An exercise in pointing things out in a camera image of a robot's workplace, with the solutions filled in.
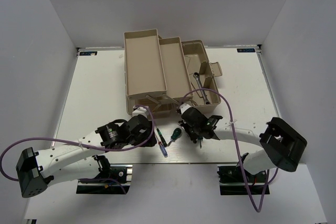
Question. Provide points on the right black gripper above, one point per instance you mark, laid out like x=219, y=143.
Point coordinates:
x=185, y=125

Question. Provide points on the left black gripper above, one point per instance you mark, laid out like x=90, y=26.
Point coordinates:
x=147, y=134

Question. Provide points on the green stubby screwdriver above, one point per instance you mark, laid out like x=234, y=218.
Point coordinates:
x=175, y=135
x=200, y=141

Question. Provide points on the black green precision screwdriver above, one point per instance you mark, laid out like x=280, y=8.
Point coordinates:
x=161, y=137

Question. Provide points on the red blue handle screwdriver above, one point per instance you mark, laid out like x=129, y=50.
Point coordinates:
x=163, y=150

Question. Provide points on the large silver ratchet wrench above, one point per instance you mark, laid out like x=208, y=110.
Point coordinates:
x=196, y=75

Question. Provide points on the beige plastic toolbox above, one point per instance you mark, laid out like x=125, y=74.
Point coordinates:
x=159, y=73

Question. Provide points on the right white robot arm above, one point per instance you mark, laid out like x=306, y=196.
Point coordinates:
x=282, y=146

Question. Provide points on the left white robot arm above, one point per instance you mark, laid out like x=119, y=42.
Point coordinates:
x=86, y=160

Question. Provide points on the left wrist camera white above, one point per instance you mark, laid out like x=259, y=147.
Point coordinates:
x=140, y=110

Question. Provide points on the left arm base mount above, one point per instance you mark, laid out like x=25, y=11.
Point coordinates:
x=110, y=180

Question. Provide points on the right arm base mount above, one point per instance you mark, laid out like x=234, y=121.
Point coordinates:
x=231, y=181

